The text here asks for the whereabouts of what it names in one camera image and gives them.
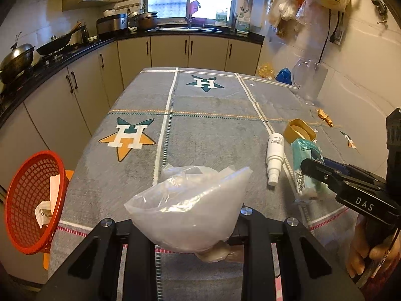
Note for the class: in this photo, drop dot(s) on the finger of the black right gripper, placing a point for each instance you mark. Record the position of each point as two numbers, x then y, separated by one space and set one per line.
340 167
335 180

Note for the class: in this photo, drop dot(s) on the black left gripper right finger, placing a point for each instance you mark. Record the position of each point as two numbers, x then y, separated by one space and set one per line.
284 261

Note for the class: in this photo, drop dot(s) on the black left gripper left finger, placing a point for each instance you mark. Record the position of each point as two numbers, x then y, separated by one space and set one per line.
114 259

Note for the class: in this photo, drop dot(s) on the green tissue pack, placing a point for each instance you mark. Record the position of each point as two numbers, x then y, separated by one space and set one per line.
305 154

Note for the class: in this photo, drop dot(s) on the white paper packet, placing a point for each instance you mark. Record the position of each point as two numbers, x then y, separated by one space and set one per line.
45 209

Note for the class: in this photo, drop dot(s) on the clear plastic bag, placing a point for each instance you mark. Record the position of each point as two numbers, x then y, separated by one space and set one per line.
193 209

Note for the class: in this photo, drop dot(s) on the person's right hand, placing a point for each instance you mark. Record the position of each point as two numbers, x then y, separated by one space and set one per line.
376 270

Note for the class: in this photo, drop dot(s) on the yellow square lid container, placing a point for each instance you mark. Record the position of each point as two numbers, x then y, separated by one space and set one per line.
298 129

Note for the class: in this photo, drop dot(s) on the white spray bottle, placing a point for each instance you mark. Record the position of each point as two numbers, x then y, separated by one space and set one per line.
274 158

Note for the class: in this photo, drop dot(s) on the clear glass beer mug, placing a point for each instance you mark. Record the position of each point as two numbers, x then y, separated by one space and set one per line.
308 77

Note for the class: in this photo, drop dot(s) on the red mesh waste basket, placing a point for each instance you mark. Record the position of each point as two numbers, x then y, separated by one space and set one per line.
30 186

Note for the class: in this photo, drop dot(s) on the blue plastic bag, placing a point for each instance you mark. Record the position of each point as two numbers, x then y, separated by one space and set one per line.
284 76

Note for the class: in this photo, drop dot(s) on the grey patterned tablecloth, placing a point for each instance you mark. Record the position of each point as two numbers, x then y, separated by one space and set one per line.
188 117

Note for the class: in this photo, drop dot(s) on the steel lidded wok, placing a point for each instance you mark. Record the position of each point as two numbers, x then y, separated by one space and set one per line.
17 61

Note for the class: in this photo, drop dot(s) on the black frying pan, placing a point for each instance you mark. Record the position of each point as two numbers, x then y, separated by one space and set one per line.
58 43

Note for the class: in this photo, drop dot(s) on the silver rice cooker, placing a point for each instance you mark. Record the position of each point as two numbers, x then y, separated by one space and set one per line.
111 24

